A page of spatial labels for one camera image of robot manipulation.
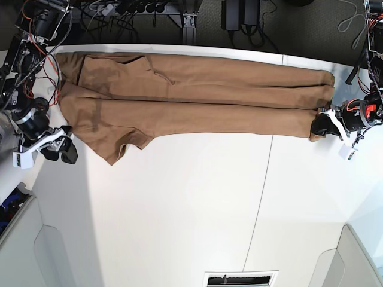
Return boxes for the aluminium frame post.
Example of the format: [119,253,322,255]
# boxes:
[169,0,202,45]

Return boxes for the black power adapter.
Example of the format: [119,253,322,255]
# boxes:
[243,0,260,26]
[221,0,240,31]

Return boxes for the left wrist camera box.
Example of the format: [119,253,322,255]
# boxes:
[338,144,358,161]

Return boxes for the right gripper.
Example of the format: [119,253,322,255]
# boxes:
[11,107,78,164]

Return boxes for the brown t-shirt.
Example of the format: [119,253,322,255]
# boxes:
[56,52,335,164]

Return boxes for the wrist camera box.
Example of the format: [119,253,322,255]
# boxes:
[12,151,34,169]
[338,144,358,161]

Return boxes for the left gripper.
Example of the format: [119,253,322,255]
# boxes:
[311,99,382,146]

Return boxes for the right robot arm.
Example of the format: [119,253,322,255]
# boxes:
[1,1,78,169]

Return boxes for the black power adapter left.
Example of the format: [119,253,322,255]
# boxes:
[221,0,240,31]

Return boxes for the black power adapter right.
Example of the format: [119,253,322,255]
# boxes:
[243,0,260,26]

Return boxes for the grey cable loop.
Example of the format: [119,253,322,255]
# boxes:
[337,0,372,48]

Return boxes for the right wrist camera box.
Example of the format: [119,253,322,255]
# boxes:
[12,151,34,169]

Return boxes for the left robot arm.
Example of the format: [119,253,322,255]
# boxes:
[311,1,382,148]

